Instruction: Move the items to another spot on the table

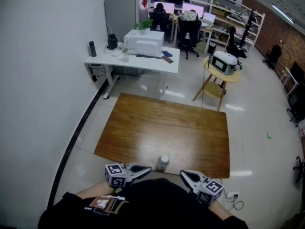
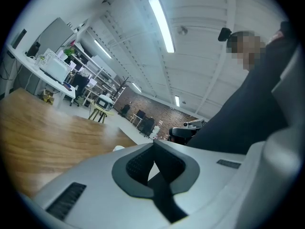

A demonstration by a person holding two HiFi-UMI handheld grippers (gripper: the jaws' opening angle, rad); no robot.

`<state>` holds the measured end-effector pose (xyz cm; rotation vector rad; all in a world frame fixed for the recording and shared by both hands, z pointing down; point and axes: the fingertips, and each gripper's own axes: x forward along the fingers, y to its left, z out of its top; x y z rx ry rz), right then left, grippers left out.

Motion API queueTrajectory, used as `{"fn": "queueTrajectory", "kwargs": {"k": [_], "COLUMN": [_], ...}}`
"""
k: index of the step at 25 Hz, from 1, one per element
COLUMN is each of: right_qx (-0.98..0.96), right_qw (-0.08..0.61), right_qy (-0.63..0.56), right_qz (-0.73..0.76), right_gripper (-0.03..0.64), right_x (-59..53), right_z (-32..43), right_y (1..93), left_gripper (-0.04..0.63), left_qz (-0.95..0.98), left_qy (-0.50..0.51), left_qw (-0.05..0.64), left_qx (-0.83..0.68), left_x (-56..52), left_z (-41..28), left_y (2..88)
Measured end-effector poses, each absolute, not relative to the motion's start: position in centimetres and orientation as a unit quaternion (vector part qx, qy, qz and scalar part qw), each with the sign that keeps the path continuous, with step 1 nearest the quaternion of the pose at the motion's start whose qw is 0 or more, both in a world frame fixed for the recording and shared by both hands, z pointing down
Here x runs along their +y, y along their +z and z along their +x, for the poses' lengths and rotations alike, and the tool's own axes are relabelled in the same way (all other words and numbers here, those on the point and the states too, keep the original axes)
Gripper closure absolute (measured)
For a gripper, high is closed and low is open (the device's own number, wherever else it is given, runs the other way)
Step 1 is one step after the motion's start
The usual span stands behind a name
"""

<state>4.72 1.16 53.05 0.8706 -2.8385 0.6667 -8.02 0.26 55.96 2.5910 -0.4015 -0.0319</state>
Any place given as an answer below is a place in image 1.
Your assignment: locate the silver laptop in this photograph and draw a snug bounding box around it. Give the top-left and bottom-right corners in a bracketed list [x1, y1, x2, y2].
[202, 12, 217, 28]

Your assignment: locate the person's black shirt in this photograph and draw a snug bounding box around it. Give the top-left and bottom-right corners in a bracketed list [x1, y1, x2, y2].
[38, 177, 248, 229]

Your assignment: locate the clear bottle with white cap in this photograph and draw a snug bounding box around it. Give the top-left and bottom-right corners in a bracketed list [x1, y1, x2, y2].
[156, 155, 170, 172]

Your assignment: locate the white microwave oven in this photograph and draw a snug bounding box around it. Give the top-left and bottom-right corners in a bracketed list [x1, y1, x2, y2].
[123, 29, 165, 57]

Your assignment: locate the black coat stand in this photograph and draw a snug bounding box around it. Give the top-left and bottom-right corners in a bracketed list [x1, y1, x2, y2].
[240, 8, 260, 52]

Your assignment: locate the computer monitor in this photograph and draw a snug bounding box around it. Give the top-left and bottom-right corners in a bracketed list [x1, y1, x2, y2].
[182, 3, 205, 18]
[154, 1, 175, 14]

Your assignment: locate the person's left forearm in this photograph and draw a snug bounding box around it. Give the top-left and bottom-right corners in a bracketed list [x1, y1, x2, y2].
[75, 181, 120, 200]

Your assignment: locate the potted green plant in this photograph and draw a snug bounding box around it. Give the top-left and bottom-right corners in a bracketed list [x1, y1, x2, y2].
[133, 19, 153, 35]

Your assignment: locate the black jar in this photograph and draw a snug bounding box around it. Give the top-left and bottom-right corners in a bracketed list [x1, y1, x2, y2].
[107, 33, 118, 50]

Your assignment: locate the white power strip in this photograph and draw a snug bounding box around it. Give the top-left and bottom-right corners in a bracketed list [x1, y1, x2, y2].
[226, 191, 240, 201]

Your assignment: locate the ceiling tube light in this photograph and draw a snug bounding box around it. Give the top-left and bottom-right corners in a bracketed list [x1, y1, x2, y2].
[271, 4, 295, 25]

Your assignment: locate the grey refrigerator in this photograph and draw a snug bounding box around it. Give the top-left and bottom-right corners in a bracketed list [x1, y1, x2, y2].
[104, 0, 150, 42]

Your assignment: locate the small white table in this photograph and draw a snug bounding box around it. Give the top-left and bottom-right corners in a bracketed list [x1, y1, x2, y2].
[280, 67, 300, 100]

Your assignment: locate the black power strip cable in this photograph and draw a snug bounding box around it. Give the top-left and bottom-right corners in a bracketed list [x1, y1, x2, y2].
[221, 194, 245, 211]

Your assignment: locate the round wooden side table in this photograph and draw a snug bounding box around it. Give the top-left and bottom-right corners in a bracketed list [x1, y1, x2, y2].
[192, 57, 240, 112]

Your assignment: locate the black gaming chair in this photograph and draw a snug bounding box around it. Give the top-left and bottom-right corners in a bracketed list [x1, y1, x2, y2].
[225, 26, 247, 59]

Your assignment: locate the black appliance cable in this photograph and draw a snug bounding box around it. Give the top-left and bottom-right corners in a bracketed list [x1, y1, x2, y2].
[201, 61, 206, 108]

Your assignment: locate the person's right forearm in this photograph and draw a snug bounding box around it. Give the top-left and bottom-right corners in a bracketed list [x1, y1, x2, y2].
[207, 201, 234, 221]

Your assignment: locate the black flat bar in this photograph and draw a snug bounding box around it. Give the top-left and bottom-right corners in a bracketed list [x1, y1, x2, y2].
[136, 53, 162, 59]

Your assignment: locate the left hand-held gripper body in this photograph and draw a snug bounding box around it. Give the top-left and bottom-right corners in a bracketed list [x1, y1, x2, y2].
[104, 163, 134, 188]

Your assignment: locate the grey jacket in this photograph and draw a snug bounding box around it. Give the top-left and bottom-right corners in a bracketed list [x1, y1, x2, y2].
[179, 10, 198, 22]

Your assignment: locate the white desk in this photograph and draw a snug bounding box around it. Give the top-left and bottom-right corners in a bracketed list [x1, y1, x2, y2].
[84, 43, 181, 100]

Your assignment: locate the brown wooden table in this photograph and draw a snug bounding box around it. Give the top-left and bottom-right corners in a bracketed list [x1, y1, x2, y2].
[94, 92, 231, 179]

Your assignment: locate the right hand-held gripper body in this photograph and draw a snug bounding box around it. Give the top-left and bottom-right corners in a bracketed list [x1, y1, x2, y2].
[189, 177, 225, 204]

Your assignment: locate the white countertop appliance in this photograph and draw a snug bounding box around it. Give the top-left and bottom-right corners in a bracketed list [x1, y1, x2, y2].
[211, 51, 239, 75]

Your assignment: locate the black armchair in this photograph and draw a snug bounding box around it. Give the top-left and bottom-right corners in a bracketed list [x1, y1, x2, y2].
[263, 44, 282, 69]

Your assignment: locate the black wheeled chair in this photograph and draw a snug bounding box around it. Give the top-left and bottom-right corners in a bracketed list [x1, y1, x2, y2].
[287, 87, 305, 128]

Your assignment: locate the black screen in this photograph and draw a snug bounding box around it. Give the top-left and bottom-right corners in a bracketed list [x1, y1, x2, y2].
[289, 61, 305, 83]

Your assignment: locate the black chair base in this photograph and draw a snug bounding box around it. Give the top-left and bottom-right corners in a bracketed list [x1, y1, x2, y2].
[293, 155, 305, 183]

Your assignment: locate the black office chair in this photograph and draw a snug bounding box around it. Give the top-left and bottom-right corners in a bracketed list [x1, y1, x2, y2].
[149, 12, 172, 44]
[177, 19, 202, 60]

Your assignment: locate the white shelving rack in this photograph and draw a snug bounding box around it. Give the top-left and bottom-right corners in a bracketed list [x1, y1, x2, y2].
[149, 0, 265, 57]

